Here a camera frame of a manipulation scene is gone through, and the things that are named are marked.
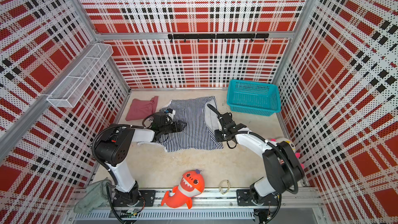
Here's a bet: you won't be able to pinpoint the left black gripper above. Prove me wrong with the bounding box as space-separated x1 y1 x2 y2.
160 120 187 135

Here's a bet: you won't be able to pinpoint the maroon tank top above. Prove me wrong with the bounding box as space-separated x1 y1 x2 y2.
125 96 159 121

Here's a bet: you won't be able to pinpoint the striped black white tank top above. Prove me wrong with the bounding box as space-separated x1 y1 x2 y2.
142 96 223 152

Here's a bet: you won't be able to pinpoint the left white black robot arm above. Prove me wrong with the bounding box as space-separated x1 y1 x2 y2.
91 108 188 206

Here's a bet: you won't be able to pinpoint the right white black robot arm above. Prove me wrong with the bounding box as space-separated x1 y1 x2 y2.
207 104 304 205

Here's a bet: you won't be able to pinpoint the teal plastic basket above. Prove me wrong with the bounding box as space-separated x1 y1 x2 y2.
227 79 281 116

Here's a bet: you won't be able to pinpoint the white plush toy yellow glasses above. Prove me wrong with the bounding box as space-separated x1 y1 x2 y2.
271 137 301 159

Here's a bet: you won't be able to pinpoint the red shark plush toy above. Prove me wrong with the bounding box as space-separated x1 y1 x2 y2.
161 170 205 209

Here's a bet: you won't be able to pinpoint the green cloth rag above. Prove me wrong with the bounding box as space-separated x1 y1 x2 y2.
74 178 111 215

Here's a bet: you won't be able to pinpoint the clear plastic ring loop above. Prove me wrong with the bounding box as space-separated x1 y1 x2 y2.
218 179 231 195

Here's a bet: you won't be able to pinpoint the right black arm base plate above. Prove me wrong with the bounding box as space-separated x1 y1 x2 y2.
236 189 278 206

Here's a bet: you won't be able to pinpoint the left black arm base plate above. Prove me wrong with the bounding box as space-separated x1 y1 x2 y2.
112 190 156 207

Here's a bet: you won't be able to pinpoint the black wall hook rail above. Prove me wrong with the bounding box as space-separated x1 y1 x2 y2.
167 33 269 41

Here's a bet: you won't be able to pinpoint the white wire mesh shelf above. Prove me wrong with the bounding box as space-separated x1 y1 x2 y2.
47 43 113 108

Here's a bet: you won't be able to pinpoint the aluminium front rail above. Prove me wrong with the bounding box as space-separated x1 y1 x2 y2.
62 187 329 224

